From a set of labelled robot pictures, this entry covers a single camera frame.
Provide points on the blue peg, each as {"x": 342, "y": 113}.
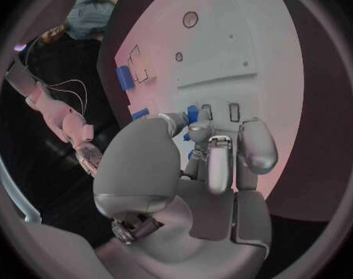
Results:
{"x": 193, "y": 115}
{"x": 186, "y": 136}
{"x": 191, "y": 154}

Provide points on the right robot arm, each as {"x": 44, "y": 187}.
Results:
{"x": 53, "y": 114}

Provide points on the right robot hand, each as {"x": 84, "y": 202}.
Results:
{"x": 89, "y": 158}

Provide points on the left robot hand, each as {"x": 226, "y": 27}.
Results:
{"x": 141, "y": 167}

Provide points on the blue block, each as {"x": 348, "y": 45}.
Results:
{"x": 140, "y": 114}
{"x": 124, "y": 77}

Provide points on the white task board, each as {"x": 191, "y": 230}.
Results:
{"x": 223, "y": 51}

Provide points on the person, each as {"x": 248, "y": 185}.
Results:
{"x": 89, "y": 16}

